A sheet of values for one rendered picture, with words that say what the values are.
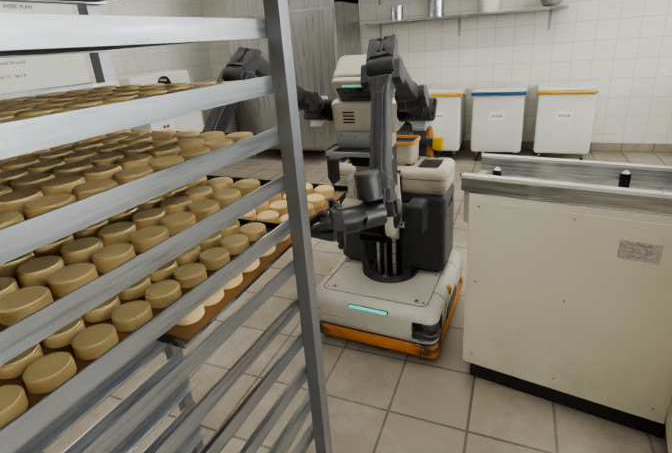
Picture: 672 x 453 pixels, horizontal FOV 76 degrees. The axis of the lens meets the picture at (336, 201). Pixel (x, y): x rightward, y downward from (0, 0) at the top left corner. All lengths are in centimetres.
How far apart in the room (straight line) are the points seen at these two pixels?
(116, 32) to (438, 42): 520
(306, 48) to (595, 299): 415
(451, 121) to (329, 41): 161
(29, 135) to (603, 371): 178
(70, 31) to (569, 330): 167
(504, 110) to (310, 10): 234
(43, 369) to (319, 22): 472
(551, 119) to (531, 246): 343
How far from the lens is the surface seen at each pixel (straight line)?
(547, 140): 504
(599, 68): 563
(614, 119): 574
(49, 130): 50
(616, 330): 178
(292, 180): 80
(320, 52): 508
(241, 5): 561
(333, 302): 206
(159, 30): 60
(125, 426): 65
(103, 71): 107
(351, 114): 173
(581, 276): 168
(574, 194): 158
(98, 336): 63
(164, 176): 59
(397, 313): 196
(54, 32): 52
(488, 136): 502
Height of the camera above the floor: 138
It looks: 20 degrees down
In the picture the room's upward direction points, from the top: 4 degrees counter-clockwise
